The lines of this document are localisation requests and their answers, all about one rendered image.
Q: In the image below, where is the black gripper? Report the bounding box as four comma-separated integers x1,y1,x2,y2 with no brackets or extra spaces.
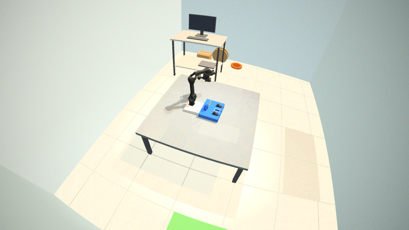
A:
197,75,211,82

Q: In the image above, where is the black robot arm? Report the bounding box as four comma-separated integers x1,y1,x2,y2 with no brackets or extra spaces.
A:
188,68,215,106

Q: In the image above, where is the blue flat panel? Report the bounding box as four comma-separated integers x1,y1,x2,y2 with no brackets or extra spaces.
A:
198,99,225,122

